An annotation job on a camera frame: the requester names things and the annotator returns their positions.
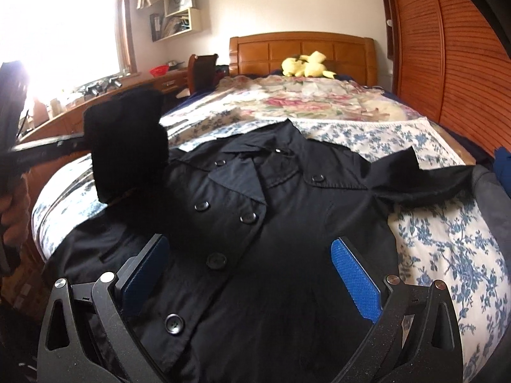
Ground wooden headboard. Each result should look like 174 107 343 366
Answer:
229 32 378 88

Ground grey cloth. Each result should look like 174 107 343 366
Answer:
473 165 511 256

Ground bright window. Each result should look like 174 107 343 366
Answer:
0 0 138 100

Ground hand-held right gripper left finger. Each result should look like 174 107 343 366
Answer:
36 233 172 383

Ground blue cloth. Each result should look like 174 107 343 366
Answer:
494 147 511 176

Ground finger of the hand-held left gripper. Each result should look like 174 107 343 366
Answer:
9 132 94 168

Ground dark wooden chair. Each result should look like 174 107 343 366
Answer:
187 53 218 94

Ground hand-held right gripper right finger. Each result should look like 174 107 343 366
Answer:
331 236 464 383

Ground white wall shelf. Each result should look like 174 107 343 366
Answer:
149 0 210 42

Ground yellow plush toy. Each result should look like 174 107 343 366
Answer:
281 50 336 80

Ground wooden slatted wardrobe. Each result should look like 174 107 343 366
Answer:
377 0 511 160

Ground pink floral quilt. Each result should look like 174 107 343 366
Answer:
160 76 432 128

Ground black buttoned coat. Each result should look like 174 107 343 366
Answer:
42 90 480 383

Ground blue floral bedspread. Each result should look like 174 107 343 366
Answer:
32 100 507 383

